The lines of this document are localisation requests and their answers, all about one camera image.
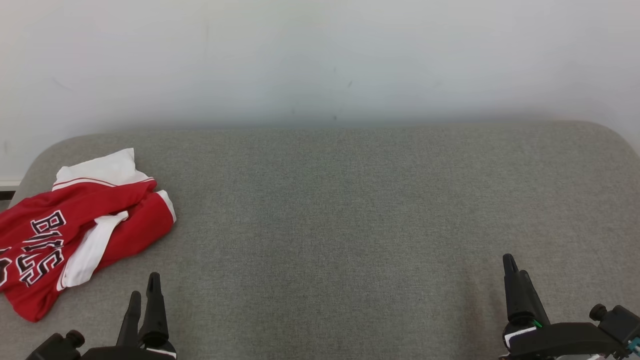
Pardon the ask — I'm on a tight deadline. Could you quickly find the white wall skirting board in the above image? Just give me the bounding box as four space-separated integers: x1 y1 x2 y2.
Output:
0 179 22 201

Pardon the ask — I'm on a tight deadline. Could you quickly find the red basketball jersey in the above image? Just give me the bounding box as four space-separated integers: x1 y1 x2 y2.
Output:
0 147 157 323

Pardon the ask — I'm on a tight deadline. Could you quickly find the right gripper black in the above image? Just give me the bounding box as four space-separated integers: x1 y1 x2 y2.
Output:
501 253 626 360

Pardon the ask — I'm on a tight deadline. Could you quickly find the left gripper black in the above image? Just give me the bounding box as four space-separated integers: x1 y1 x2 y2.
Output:
79 272 177 360

